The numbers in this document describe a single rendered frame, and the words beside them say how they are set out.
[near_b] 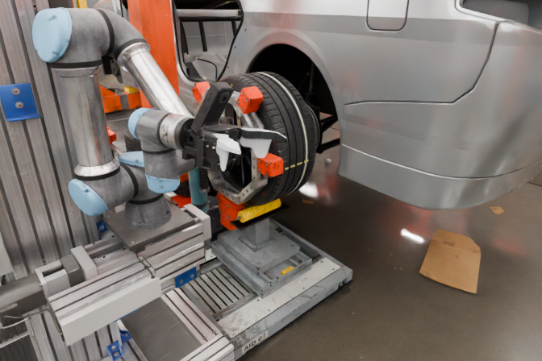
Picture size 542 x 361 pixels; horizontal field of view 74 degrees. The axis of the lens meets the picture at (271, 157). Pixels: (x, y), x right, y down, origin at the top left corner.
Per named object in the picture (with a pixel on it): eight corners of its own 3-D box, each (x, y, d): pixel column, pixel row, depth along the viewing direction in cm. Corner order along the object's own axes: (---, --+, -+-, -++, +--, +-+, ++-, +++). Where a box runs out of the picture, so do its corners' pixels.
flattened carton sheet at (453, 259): (482, 245, 241) (483, 240, 240) (475, 296, 198) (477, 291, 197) (434, 231, 255) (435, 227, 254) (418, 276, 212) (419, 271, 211)
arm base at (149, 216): (135, 236, 109) (131, 208, 105) (117, 217, 119) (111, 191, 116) (180, 218, 119) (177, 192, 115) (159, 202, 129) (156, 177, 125)
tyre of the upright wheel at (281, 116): (233, 68, 205) (242, 175, 227) (196, 72, 191) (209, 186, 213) (317, 73, 157) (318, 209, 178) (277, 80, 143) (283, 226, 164)
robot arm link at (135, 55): (117, 28, 105) (210, 166, 102) (81, 30, 96) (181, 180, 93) (132, -2, 97) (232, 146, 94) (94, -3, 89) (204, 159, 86)
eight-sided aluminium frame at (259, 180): (268, 213, 167) (268, 99, 147) (257, 218, 164) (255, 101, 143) (208, 176, 206) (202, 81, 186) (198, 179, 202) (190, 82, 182)
